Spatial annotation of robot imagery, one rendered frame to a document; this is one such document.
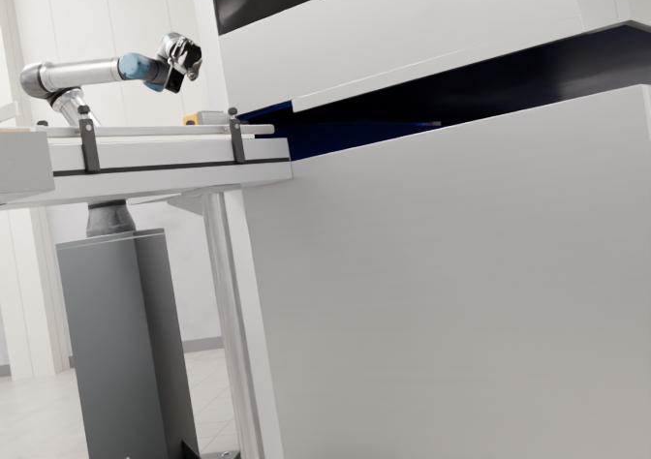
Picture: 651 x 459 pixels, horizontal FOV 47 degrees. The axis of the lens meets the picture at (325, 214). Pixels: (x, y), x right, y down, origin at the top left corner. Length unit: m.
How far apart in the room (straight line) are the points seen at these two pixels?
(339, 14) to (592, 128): 0.59
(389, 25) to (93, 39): 3.92
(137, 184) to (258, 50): 0.52
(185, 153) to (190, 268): 3.52
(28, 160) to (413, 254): 0.78
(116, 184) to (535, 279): 0.77
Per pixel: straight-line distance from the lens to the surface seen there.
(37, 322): 5.25
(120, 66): 2.37
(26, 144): 1.12
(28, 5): 5.60
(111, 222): 2.36
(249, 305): 1.86
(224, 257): 1.59
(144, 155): 1.44
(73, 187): 1.34
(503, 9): 1.44
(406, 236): 1.54
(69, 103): 2.64
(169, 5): 5.18
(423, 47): 1.52
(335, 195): 1.64
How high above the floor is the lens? 0.75
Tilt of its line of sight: level
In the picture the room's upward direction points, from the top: 9 degrees counter-clockwise
